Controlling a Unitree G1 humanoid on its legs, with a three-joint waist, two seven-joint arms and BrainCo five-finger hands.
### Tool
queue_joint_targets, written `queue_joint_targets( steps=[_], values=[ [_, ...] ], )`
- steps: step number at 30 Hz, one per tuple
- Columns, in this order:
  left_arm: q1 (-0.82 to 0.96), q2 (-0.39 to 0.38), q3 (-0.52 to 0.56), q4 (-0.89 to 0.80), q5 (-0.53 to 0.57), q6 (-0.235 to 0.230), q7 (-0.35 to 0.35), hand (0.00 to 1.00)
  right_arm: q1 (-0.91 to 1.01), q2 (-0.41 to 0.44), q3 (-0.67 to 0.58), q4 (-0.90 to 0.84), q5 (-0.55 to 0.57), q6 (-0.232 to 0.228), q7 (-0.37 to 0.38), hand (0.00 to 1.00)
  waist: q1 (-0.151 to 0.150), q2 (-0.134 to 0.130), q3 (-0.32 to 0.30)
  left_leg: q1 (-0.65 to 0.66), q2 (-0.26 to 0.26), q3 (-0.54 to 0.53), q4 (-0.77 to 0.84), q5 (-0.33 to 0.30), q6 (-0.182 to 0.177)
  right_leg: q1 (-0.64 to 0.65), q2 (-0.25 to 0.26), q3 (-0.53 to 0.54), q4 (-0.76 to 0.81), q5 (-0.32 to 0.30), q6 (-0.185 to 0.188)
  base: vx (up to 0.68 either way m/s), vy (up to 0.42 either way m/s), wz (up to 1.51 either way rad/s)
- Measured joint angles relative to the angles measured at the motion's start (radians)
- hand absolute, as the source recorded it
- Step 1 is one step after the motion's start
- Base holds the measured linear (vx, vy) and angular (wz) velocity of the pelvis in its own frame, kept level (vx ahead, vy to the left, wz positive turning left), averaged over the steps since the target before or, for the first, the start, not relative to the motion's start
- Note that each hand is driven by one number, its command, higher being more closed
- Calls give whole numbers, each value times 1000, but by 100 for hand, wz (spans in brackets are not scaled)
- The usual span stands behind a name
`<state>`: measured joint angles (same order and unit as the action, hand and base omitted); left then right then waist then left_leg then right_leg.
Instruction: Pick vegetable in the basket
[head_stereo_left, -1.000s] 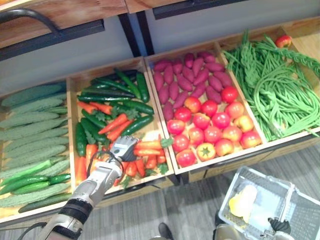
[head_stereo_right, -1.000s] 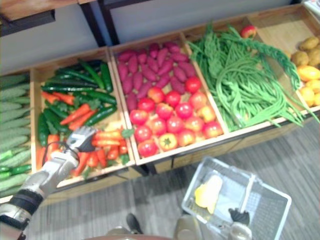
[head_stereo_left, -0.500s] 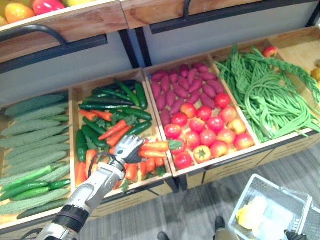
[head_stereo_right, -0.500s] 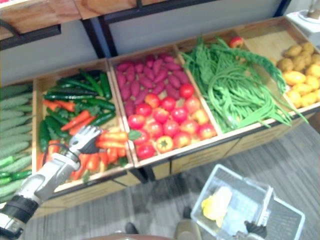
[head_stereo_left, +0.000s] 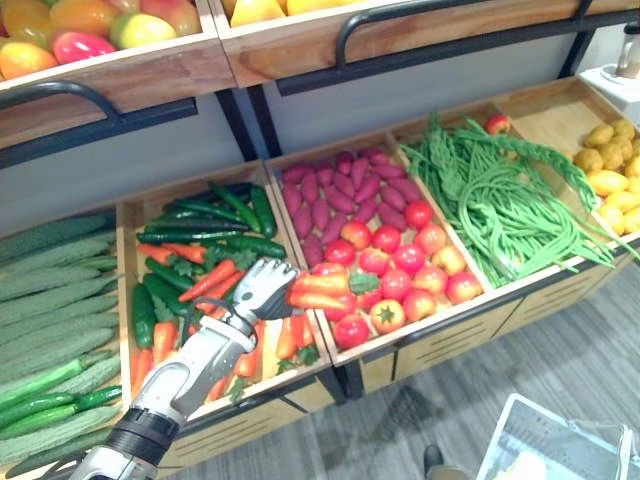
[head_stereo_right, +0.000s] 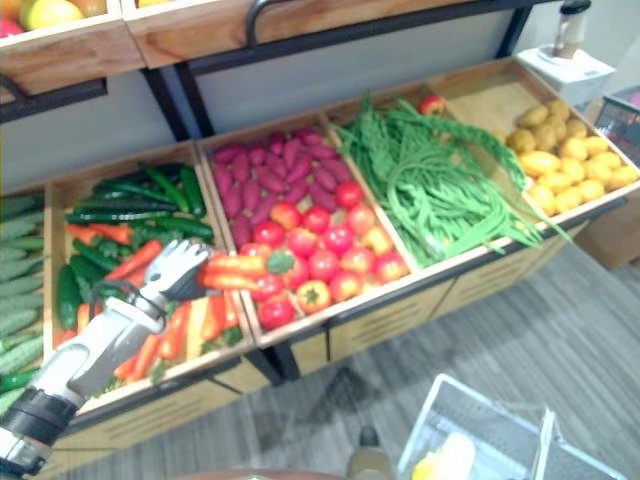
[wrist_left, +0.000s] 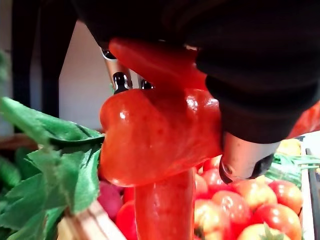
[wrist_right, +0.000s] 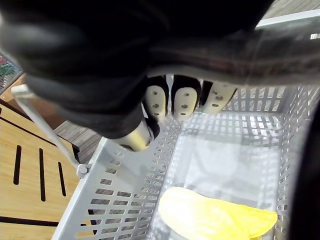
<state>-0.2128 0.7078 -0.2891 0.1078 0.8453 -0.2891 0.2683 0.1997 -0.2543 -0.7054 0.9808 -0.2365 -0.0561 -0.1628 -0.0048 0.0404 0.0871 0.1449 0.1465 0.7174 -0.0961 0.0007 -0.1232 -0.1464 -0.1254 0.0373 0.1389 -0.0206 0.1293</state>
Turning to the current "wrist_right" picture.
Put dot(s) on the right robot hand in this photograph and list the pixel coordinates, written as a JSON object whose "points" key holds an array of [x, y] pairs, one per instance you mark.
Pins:
{"points": [[75, 62]]}

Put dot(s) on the grey plastic shopping basket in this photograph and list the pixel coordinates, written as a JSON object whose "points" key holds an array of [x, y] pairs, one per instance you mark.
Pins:
{"points": [[130, 175]]}

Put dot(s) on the wooden slotted shelf panel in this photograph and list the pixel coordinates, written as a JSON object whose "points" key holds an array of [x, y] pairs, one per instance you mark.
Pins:
{"points": [[27, 175]]}

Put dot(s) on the white shelf edge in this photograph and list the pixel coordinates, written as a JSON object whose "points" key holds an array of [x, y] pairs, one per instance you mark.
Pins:
{"points": [[290, 18]]}

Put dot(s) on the dark robot body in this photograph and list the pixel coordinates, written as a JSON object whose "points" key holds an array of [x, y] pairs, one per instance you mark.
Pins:
{"points": [[306, 175]]}

